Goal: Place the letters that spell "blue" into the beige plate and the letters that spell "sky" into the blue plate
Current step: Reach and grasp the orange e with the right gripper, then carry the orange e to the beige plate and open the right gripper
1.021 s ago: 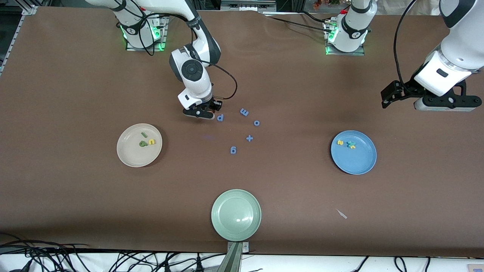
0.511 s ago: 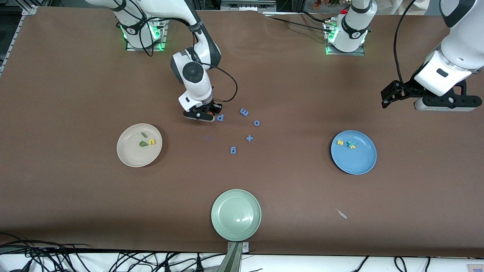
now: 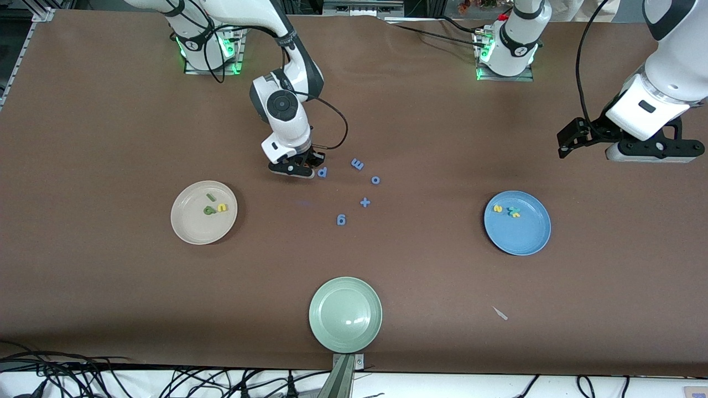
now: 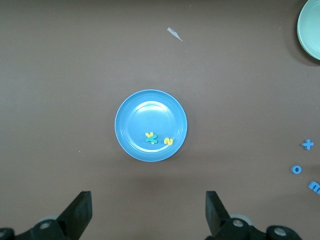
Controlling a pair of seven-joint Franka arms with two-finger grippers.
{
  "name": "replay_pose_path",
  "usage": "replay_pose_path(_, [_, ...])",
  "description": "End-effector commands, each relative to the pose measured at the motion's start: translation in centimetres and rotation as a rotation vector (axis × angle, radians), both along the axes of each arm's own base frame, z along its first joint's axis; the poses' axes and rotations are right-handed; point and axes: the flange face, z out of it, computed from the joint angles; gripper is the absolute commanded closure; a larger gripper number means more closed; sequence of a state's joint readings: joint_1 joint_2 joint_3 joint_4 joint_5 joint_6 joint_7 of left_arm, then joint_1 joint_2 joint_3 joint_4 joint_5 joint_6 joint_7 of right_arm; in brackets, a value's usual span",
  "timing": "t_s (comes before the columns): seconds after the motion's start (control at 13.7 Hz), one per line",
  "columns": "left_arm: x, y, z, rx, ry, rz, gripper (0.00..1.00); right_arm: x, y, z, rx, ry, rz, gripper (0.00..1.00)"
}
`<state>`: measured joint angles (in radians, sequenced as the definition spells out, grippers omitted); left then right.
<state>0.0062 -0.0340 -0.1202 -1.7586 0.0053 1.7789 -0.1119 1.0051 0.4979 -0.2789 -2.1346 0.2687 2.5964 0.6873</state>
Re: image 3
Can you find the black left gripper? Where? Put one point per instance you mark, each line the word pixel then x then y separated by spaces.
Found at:
pixel 593 132

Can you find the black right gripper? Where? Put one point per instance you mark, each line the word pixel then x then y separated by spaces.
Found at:
pixel 311 157

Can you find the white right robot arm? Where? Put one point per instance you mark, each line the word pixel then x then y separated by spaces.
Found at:
pixel 243 14

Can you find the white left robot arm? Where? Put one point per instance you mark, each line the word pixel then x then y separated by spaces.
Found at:
pixel 675 61

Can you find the blue foam letter p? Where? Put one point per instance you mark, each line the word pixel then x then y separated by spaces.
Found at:
pixel 322 173

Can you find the blue foam letter m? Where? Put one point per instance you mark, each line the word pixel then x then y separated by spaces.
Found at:
pixel 357 164

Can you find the blue plate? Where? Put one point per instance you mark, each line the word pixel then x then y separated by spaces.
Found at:
pixel 525 237

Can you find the person in pale clothes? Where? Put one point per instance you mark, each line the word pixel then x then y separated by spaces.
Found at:
pixel 561 8

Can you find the beige plate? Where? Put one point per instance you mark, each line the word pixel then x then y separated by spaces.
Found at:
pixel 193 229

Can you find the green plate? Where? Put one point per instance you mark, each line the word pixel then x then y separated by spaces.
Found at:
pixel 345 315

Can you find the white paper scrap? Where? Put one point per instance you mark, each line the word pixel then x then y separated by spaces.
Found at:
pixel 500 313

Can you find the brown table cover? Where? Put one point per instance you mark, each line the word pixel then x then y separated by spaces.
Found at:
pixel 110 287

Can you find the beige box corner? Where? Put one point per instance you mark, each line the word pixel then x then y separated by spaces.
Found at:
pixel 697 392

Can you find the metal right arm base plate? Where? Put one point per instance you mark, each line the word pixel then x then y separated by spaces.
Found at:
pixel 239 61

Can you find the grey metal rail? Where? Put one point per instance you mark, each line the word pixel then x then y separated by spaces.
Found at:
pixel 359 8

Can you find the grey metal camera mount post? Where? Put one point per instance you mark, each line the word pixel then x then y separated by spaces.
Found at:
pixel 338 378

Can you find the aluminium frame rail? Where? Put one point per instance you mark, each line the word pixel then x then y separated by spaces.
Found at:
pixel 44 15

